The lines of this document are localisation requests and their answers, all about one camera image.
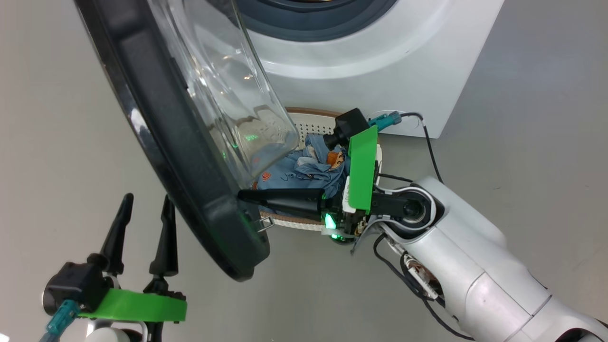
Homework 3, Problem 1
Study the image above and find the teal left camera connector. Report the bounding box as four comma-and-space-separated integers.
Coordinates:
40, 299, 81, 342

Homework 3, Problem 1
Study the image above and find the teal right camera connector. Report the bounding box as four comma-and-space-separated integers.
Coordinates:
368, 111, 402, 131

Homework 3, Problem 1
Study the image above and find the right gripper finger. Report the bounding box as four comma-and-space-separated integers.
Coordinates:
246, 199, 330, 222
237, 189, 327, 203

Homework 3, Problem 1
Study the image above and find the teal camera connector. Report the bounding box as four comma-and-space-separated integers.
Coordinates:
368, 111, 402, 131
40, 299, 81, 342

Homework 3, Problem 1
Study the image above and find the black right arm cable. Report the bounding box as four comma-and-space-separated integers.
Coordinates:
373, 233, 475, 341

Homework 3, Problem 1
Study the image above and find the white washing machine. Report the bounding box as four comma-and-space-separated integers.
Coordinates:
236, 0, 505, 139

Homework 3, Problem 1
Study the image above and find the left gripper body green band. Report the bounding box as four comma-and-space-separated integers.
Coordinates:
78, 277, 187, 342

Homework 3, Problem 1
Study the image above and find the blue printed garment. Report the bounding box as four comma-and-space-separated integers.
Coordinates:
252, 134, 352, 200

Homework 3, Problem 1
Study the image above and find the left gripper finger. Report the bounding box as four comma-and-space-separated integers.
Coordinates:
149, 194, 180, 279
99, 193, 134, 277

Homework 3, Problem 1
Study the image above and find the dark grey glass washer door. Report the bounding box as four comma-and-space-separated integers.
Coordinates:
74, 0, 301, 282

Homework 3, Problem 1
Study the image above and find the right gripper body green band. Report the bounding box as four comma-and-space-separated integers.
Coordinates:
321, 125, 380, 244

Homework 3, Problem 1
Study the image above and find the cream perforated laundry basket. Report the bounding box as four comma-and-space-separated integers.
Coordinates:
259, 107, 383, 232

